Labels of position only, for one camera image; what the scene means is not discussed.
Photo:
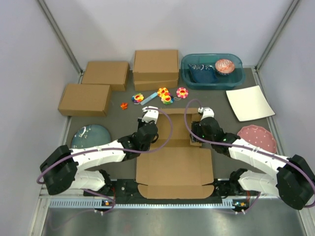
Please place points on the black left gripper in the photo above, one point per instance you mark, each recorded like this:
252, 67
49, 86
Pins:
141, 123

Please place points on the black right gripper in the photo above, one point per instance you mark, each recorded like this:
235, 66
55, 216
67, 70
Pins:
196, 128

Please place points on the light blue tube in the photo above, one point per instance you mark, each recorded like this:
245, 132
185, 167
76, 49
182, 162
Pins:
149, 98

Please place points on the brown cardboard box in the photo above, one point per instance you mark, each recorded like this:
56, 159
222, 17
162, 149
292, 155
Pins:
176, 168

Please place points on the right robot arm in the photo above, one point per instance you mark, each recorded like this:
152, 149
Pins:
288, 178

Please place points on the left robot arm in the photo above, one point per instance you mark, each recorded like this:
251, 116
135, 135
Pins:
71, 168

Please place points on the folded cardboard box front left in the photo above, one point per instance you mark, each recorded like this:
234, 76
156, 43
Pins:
84, 100

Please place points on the folded cardboard box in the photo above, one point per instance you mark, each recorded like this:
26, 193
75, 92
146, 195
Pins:
112, 73
84, 100

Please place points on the folded cardboard box back left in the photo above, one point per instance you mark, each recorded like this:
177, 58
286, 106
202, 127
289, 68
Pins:
112, 73

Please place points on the stacked cardboard box top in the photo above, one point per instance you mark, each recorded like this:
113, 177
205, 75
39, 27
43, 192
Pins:
156, 65

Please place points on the orange glitter leaf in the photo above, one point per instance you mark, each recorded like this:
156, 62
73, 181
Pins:
124, 106

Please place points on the blue flower plush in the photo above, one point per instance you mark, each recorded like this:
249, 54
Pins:
137, 98

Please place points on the rainbow flower plush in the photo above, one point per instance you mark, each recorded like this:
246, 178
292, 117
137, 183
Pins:
168, 99

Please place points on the pink flower plush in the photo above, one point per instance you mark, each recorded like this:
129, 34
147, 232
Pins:
182, 93

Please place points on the orange flower plush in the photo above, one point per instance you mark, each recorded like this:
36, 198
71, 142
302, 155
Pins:
162, 91

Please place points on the pink dotted plate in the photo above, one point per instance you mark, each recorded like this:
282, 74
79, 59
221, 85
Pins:
259, 136

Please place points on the white square plate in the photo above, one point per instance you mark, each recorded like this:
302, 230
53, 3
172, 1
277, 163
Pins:
249, 104

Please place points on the blue patterned bowl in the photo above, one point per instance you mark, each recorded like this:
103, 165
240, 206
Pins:
202, 73

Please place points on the blue round plate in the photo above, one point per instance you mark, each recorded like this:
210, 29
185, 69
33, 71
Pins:
90, 136

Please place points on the teal plastic bin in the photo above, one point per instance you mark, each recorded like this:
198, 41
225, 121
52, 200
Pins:
228, 82

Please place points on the red patterned bowl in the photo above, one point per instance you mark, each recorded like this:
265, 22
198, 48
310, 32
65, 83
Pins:
224, 67

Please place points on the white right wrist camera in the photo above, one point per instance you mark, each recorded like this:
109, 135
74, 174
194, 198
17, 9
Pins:
205, 112

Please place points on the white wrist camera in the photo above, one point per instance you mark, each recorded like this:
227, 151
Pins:
205, 112
150, 114

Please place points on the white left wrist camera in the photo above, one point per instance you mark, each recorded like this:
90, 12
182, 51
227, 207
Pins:
150, 114

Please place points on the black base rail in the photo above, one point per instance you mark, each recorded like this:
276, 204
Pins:
125, 191

